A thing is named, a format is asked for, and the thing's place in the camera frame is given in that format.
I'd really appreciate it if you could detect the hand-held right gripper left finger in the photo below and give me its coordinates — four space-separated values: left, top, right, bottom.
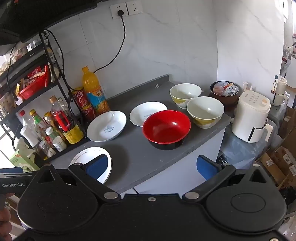
32 153 122 202

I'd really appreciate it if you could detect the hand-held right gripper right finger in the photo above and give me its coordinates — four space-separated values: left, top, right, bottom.
182 155 272 202

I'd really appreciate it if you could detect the plain white plate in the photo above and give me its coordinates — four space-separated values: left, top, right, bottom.
69 147 113 184

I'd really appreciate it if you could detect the white plate with blue print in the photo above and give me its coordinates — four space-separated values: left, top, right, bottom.
86 110 127 142

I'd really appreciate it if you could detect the red and black bowl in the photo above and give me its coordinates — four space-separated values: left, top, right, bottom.
142 110 191 151

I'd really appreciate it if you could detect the white bowl with yellow pattern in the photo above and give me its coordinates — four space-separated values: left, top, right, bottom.
169 83 201 109
186 96 225 129

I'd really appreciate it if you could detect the small white plate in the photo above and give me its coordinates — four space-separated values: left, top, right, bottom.
129 101 168 127

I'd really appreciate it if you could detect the person's left hand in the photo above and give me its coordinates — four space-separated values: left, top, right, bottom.
0 193 12 233

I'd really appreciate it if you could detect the green tissue box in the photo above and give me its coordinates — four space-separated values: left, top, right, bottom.
9 148 40 173

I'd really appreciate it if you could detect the black metal rack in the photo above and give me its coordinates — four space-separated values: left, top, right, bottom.
0 30 89 163

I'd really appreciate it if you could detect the white cabinet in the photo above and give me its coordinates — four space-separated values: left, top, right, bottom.
134 130 226 195

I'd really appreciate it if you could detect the grey plastic cover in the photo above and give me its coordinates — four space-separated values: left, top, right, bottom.
217 111 285 169

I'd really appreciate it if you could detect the white pill bottle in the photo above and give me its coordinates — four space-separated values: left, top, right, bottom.
53 136 67 152

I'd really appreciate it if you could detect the small glass jar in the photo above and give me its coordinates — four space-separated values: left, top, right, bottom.
39 140 56 160

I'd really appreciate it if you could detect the tall white plastic bottle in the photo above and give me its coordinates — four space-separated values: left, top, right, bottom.
20 126 41 149

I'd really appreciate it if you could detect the red drink can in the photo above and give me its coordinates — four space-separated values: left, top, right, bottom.
81 104 96 122
71 87 89 109

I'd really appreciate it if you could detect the white capped bottle red label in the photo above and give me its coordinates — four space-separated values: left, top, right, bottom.
45 127 57 149

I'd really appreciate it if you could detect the clear bottle with red cap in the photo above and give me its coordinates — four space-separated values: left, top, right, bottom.
19 110 35 139

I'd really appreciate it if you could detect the white air fryer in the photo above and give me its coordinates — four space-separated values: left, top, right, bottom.
231 91 274 143

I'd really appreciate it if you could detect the orange juice bottle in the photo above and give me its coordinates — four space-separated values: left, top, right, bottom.
82 66 111 116

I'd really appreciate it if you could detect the green label bottle yellow cap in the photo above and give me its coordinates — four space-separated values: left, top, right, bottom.
29 109 48 139

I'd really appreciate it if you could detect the cardboard box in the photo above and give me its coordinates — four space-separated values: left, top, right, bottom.
277 107 296 149
257 146 296 190

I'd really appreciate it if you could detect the brown bowl of sachets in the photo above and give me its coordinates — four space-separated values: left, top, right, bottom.
209 81 240 111

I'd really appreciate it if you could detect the clear bottle with cork stopper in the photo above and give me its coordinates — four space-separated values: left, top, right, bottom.
48 95 70 121

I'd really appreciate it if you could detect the red plastic basket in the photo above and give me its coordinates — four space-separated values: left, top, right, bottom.
17 65 51 100

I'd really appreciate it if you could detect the black range hood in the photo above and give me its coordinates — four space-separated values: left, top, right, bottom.
0 0 97 45

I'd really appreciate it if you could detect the soy sauce bottle red handle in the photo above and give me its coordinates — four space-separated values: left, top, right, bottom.
51 109 85 144

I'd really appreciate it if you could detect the black power cable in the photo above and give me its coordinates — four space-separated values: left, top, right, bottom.
92 9 126 75

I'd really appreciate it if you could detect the white wall socket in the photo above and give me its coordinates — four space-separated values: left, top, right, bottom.
126 1 143 16
110 3 128 19

